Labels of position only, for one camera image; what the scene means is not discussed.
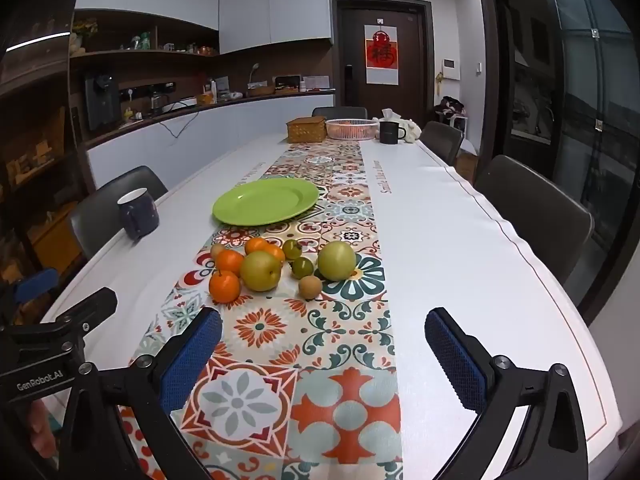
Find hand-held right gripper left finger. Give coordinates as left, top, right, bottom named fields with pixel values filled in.
left=55, top=306, right=223, bottom=480

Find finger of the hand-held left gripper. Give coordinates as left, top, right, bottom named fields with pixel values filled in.
left=0, top=267, right=61, bottom=311
left=37, top=287, right=119, bottom=333

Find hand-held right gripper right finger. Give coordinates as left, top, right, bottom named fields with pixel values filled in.
left=424, top=306, right=591, bottom=480

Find yellow pear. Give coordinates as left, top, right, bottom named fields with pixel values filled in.
left=240, top=250, right=282, bottom=293

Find pale green pear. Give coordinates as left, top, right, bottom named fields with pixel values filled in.
left=318, top=241, right=357, bottom=281

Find green plate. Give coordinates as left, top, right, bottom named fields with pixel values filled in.
left=212, top=176, right=320, bottom=226

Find person's left hand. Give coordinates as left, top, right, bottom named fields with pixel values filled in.
left=27, top=400, right=57, bottom=460

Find dark blue mug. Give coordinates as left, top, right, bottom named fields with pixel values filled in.
left=117, top=188, right=160, bottom=241

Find grey chair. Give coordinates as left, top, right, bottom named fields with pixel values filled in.
left=68, top=165, right=169, bottom=261
left=474, top=155, right=595, bottom=286
left=419, top=121, right=466, bottom=167
left=312, top=106, right=369, bottom=122

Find white floral patterned tablecloth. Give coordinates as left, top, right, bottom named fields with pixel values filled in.
left=37, top=132, right=626, bottom=480

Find wooden shelf unit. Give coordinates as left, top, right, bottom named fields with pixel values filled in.
left=0, top=50, right=93, bottom=273

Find black water dispenser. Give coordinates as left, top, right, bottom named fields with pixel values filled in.
left=84, top=72, right=122, bottom=131

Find white counter cabinet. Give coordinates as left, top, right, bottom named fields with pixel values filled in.
left=85, top=91, right=336, bottom=188

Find white fluffy cloth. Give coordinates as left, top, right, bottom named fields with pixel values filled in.
left=400, top=119, right=424, bottom=145

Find black mug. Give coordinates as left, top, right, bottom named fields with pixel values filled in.
left=378, top=121, right=407, bottom=145

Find pink plastic basket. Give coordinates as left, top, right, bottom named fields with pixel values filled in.
left=325, top=118, right=379, bottom=141

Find dark bag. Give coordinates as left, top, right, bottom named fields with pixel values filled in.
left=434, top=96, right=467, bottom=117

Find wicker basket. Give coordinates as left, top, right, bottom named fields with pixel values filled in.
left=286, top=116, right=328, bottom=144

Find glass sliding door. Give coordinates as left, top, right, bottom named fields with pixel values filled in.
left=477, top=0, right=640, bottom=326

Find red door poster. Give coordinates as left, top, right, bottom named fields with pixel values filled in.
left=365, top=24, right=399, bottom=85

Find dark brown door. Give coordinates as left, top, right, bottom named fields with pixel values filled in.
left=331, top=0, right=432, bottom=122

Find white upper cabinets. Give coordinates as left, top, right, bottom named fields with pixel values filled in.
left=75, top=0, right=334, bottom=56

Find black cable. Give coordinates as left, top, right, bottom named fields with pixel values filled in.
left=150, top=105, right=201, bottom=139

